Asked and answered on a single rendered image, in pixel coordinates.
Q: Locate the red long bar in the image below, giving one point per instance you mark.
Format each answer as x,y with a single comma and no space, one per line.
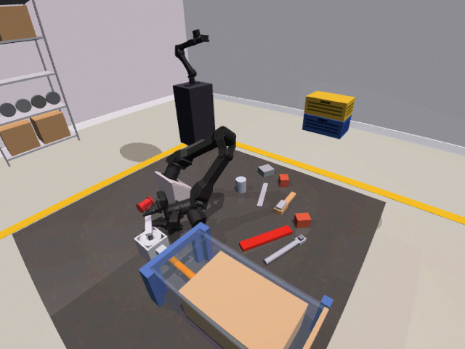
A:
265,238

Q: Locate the orange-red rectangular block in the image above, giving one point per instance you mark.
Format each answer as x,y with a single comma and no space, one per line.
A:
302,220
283,180

